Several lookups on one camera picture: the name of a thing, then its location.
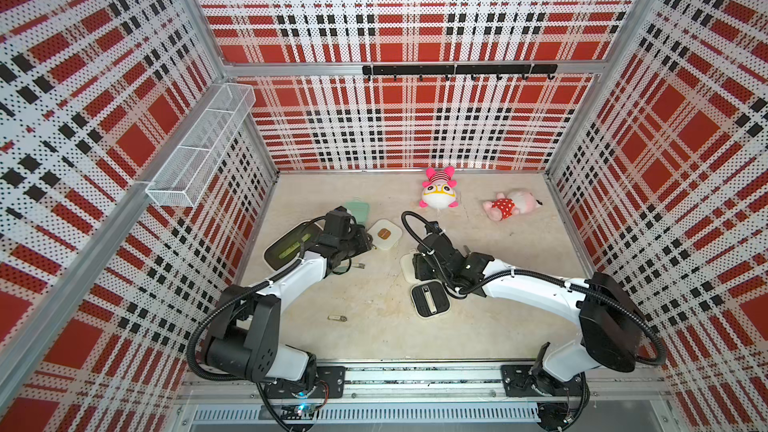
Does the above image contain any cream nail kit case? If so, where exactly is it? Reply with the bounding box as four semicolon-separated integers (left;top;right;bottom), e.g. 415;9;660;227
368;219;403;250
400;251;451;319

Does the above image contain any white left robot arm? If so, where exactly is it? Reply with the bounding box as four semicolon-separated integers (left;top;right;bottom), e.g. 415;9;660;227
186;206;372;393

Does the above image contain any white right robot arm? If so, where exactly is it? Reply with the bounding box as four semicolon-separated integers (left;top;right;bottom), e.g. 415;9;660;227
416;223;668;397

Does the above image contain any green nail kit case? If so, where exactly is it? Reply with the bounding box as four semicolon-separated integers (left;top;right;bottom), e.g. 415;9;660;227
344;200;370;225

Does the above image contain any green oval tray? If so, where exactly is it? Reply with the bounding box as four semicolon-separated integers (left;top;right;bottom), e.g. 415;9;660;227
263;223;322;271

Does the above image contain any pink owl plush toy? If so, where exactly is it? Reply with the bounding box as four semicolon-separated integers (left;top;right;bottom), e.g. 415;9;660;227
419;166;459;210

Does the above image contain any pink strawberry plush toy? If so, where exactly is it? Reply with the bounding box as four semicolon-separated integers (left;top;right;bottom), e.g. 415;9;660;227
482;190;542;222

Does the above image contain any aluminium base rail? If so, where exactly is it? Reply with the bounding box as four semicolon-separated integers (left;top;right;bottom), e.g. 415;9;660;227
168;360;685;431

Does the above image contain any clear wall shelf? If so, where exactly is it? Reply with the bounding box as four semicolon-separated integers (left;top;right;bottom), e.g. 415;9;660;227
146;83;255;207

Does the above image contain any black hook rail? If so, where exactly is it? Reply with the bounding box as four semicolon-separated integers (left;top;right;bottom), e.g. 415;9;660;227
362;64;559;79

